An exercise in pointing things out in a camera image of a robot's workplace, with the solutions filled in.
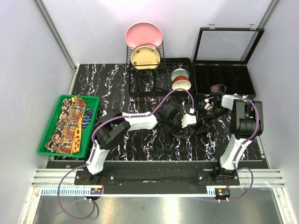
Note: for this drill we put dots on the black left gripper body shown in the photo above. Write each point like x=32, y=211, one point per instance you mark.
x=174, y=124

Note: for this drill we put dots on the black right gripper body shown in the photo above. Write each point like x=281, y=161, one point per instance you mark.
x=210, y=115

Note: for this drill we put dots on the navy floral tie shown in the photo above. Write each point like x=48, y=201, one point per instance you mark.
x=183, y=133

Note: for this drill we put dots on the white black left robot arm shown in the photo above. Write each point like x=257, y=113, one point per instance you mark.
x=110, y=130

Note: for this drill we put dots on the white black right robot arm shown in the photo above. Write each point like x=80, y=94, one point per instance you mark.
x=246, y=124

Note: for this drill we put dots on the colourful ties in bin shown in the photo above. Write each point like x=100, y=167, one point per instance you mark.
x=67, y=135

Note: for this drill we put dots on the rolled dark patterned tie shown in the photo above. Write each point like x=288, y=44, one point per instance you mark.
x=218, y=88

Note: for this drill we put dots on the red white bowl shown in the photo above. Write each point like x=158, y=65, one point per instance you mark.
x=181, y=82

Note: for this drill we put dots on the light green bowl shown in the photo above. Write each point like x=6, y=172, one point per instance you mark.
x=179, y=72

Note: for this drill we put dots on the black tie storage box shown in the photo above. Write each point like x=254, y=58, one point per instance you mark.
x=233, y=78

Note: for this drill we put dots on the yellow plate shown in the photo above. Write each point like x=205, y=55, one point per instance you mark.
x=145, y=57

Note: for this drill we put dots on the black glass box lid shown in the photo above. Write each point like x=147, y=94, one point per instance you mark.
x=226, y=45

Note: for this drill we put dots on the green plastic tie bin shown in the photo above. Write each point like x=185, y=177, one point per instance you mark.
x=91, y=102

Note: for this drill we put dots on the navy striped tie in bin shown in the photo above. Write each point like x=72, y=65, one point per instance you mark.
x=87, y=117

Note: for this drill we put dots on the pink plate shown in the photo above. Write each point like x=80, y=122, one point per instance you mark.
x=143, y=33

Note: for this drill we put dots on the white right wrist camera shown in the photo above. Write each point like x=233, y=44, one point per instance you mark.
x=208, y=104

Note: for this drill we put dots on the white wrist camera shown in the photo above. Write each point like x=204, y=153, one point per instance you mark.
x=189, y=119
x=208, y=104

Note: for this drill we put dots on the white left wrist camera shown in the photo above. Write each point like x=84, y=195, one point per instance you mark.
x=189, y=119

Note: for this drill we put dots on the black wire dish rack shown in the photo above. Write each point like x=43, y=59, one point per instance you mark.
x=156, y=82

